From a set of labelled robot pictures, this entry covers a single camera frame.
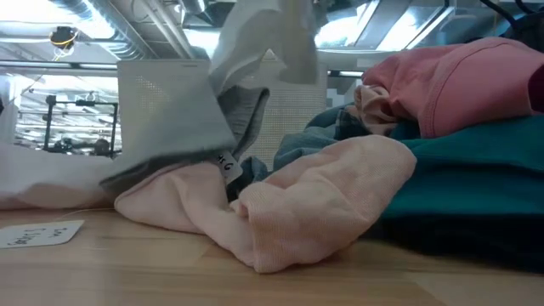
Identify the salmon pink garment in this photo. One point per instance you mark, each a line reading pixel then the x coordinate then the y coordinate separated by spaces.
pixel 467 85

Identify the light grey garment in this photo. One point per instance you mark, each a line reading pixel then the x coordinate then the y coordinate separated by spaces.
pixel 183 136

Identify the black metal rack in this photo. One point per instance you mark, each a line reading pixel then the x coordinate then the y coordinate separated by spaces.
pixel 49 123

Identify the yellow black ceiling device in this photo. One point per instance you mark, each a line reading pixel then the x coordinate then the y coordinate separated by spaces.
pixel 64 37

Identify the pale pink garment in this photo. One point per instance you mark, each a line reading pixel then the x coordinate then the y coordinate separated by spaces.
pixel 319 191

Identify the blue plaid shirt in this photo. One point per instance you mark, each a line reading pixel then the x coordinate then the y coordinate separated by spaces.
pixel 346 125

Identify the white handwritten paper tag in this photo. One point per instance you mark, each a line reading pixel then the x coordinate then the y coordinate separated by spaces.
pixel 38 234

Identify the white garment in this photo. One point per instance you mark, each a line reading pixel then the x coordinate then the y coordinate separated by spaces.
pixel 42 178

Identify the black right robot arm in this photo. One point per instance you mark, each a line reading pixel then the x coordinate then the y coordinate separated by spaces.
pixel 531 30

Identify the small white garment label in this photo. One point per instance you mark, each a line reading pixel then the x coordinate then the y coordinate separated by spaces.
pixel 229 166

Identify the teal garment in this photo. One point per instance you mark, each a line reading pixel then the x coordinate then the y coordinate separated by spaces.
pixel 489 170

